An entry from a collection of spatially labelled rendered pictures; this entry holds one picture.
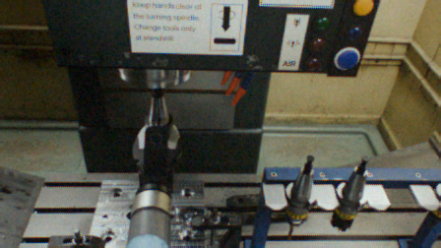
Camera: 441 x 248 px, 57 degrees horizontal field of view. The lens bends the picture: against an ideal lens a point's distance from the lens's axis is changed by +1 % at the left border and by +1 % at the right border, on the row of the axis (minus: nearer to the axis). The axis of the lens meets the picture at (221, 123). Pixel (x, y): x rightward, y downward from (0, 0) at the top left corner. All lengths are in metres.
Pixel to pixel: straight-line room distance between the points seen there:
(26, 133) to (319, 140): 1.39
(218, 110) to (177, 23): 0.91
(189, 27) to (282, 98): 1.41
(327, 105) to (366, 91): 0.19
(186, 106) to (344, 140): 0.93
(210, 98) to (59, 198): 0.57
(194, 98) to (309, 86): 0.69
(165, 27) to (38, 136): 1.56
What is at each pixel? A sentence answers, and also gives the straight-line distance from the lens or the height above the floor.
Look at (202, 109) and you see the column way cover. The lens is 1.45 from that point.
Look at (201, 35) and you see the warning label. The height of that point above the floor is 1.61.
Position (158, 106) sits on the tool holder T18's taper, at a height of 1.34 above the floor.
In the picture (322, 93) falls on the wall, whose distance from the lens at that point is 1.98.
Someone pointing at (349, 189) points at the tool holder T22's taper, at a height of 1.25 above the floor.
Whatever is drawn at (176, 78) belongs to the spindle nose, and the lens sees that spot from 0.77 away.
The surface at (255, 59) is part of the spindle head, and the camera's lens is 0.60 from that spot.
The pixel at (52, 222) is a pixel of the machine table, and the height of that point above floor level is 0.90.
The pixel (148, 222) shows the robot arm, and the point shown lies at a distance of 0.74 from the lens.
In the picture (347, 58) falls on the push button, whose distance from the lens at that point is 0.62.
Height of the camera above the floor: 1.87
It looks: 39 degrees down
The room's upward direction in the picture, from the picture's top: 4 degrees clockwise
